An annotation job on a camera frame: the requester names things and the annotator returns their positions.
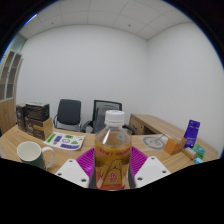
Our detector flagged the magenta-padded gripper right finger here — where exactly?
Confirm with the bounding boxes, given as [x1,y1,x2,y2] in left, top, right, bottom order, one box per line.
[127,146,172,189]

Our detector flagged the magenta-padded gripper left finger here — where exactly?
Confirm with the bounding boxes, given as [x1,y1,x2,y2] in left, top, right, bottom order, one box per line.
[54,147,98,189]

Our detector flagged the orange-labelled drink bottle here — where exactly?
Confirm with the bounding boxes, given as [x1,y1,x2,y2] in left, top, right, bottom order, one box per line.
[94,109,133,191]

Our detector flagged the white sheet with coloured stickers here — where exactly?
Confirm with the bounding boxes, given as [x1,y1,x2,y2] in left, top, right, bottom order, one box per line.
[42,131,86,152]

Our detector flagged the small orange box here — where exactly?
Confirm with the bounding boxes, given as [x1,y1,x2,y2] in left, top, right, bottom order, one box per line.
[163,136,188,156]

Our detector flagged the small tan block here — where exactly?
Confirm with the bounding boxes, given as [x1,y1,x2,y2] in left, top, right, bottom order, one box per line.
[181,147,198,161]

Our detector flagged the green and white mug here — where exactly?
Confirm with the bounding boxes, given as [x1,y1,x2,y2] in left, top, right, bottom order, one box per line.
[16,140,56,171]

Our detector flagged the wooden side desk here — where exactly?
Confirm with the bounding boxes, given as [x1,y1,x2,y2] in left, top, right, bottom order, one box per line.
[128,113,188,144]

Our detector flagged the green packet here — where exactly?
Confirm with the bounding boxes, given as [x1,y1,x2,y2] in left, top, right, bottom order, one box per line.
[192,143,207,160]

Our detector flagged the dark box with tan side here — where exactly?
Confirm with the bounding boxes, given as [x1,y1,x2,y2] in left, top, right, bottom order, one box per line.
[25,116,54,141]

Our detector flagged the purple upright box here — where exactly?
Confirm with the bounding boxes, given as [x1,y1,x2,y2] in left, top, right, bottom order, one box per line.
[183,119,201,149]

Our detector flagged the dark padded visitor chair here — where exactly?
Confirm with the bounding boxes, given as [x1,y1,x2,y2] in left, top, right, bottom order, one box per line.
[53,98,83,133]

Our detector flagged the black mesh office chair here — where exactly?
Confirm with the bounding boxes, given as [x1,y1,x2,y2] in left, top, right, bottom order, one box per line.
[81,99,136,135]

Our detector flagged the wooden glass-door shelf cabinet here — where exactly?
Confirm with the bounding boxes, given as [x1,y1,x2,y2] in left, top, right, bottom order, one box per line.
[0,49,25,134]

